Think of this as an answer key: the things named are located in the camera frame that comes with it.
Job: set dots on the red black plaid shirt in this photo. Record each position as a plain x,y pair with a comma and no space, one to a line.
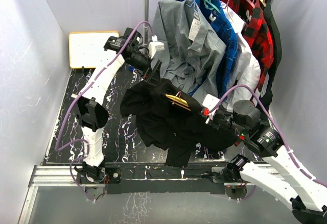
258,36

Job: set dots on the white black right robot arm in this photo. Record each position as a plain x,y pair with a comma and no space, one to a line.
302,195

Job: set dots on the whiteboard with yellow frame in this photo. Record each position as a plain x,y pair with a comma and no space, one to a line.
86,49

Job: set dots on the aluminium frame rail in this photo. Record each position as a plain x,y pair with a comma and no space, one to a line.
63,176

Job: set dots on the black hanging jacket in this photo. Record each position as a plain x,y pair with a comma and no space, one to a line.
267,96

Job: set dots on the white shirt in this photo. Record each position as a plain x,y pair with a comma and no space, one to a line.
246,69

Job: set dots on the pink hanger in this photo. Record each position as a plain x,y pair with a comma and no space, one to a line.
232,8

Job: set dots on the blue stapler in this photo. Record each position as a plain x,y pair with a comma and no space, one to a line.
131,68

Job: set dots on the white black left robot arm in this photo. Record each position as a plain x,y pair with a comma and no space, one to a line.
91,113

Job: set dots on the yellow clothes hanger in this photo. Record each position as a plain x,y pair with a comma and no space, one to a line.
178,100

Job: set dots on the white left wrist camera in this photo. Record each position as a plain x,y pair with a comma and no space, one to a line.
154,46

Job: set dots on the teal hanger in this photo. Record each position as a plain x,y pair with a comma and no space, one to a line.
210,5

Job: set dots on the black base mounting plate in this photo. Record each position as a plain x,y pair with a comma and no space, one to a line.
157,178

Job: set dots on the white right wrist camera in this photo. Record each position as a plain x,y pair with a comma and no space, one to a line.
210,106

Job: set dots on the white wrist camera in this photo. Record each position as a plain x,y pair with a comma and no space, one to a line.
210,106
154,46

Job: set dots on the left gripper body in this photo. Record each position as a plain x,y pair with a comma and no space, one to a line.
139,61

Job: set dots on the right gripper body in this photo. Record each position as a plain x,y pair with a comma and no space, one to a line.
226,121

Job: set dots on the grey shirt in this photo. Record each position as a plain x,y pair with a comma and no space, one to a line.
193,51

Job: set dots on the blue plaid shirt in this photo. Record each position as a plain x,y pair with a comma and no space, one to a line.
225,32

